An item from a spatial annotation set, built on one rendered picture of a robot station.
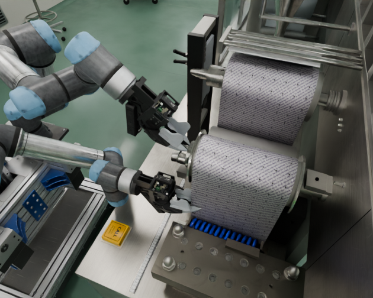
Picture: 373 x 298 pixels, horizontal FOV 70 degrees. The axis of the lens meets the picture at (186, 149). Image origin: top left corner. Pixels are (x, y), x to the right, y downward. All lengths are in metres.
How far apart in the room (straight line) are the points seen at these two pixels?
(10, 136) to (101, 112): 2.01
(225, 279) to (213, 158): 0.34
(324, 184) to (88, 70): 0.59
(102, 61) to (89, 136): 2.05
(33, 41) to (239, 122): 0.71
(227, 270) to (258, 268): 0.09
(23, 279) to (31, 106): 1.33
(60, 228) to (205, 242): 1.25
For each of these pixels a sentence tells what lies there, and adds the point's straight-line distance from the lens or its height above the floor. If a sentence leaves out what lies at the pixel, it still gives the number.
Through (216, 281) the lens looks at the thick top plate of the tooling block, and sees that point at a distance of 0.80.
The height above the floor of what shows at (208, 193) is 1.19.
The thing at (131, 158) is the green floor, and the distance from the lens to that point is 2.37.
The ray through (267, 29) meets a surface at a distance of 1.55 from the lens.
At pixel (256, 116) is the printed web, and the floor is 1.28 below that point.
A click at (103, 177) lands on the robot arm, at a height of 1.13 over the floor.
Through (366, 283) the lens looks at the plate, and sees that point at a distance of 0.47.
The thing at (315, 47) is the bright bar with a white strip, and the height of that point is 1.45.
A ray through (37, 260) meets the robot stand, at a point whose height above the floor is 0.21.
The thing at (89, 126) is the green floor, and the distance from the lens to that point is 2.76.
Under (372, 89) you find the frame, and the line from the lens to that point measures 0.71.
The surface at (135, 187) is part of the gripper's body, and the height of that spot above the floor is 1.13.
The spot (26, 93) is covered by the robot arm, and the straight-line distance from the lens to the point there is 0.70.
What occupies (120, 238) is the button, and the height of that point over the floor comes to 0.92.
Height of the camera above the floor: 1.80
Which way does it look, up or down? 49 degrees down
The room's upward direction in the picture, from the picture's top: straight up
